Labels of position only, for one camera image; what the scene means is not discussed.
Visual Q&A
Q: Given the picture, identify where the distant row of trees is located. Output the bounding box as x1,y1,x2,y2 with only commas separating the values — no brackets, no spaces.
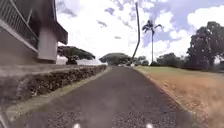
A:
132,52,188,68

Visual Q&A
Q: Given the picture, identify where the grass lawn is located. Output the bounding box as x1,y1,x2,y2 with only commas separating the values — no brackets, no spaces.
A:
134,65,224,128

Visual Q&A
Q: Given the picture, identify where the palm tree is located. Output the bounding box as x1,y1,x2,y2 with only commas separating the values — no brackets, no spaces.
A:
141,19,164,66

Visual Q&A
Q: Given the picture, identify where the narrow grass strip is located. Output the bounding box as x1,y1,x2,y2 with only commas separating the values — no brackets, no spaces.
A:
4,65,113,123

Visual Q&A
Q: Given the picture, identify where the grey asphalt path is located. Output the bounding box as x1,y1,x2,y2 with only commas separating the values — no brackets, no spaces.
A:
9,65,209,128

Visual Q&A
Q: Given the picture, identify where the broad dark tree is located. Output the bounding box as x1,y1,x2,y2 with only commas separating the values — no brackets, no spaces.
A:
57,45,97,66

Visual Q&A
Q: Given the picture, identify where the leaning palm trunk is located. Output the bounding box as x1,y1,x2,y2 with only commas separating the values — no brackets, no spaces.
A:
130,1,142,63

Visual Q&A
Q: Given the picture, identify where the group of dark trees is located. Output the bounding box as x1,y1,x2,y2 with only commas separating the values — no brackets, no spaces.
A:
185,20,224,72

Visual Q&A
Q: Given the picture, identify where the low rough stone wall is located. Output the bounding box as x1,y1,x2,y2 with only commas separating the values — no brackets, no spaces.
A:
0,64,108,109

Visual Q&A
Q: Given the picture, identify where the grey building with balcony railing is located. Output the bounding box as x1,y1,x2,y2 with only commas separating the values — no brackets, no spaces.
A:
0,0,69,66

